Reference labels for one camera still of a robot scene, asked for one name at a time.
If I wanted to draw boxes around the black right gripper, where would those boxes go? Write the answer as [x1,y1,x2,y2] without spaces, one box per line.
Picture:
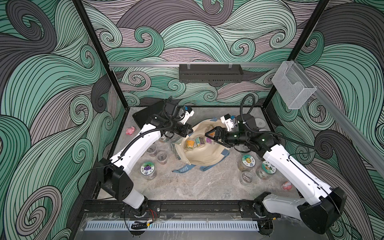
[205,127,249,147]

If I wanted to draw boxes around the purple white label jar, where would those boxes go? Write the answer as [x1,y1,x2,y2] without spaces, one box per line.
[206,138,214,145]

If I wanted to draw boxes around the teal bee label jar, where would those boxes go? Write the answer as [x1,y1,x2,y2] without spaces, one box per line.
[195,136,206,148]

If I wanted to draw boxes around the beige canvas tote bag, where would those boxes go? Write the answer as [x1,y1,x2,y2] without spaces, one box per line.
[171,118,230,174]

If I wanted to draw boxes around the clear plastic seed jar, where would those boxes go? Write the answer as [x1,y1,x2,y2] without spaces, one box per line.
[156,151,168,165]

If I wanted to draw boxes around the teal sunflower lid jar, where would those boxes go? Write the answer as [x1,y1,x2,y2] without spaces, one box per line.
[238,154,256,172]

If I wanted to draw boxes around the green label seed jar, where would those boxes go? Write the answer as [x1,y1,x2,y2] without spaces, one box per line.
[255,118,267,129]

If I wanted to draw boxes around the purple eggplant label jar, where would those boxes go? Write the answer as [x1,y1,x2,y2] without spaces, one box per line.
[140,162,157,180]

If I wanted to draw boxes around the clear teal rim jar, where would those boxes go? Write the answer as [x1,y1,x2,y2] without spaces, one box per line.
[256,161,277,180]

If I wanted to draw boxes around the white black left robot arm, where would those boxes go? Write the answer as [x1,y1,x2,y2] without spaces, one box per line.
[97,114,193,211]

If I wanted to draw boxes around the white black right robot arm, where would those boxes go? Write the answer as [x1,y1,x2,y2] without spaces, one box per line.
[205,127,347,235]

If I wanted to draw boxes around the black hard case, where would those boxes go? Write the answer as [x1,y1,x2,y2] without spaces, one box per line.
[133,101,165,129]

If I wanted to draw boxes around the pink red small toy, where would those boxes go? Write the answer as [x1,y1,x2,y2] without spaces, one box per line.
[281,181,293,191]

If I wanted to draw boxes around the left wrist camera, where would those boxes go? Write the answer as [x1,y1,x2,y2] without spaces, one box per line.
[180,106,195,125]

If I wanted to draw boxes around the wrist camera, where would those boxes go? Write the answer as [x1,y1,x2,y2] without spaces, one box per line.
[180,106,195,125]
[220,114,238,132]

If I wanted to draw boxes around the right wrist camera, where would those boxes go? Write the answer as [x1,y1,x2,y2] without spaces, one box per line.
[220,114,238,132]

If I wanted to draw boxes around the black perforated wall shelf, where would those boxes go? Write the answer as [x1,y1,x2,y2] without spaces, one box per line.
[179,65,244,86]

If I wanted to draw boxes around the aluminium wall rail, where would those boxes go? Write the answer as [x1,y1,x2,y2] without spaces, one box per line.
[108,61,282,68]

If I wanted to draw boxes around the clear acrylic wall box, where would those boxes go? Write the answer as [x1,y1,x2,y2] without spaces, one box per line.
[272,61,317,110]

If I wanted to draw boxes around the white slotted cable duct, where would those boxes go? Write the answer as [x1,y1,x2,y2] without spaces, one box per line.
[85,220,259,232]

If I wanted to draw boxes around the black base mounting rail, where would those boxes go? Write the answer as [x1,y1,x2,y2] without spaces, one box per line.
[81,200,282,220]

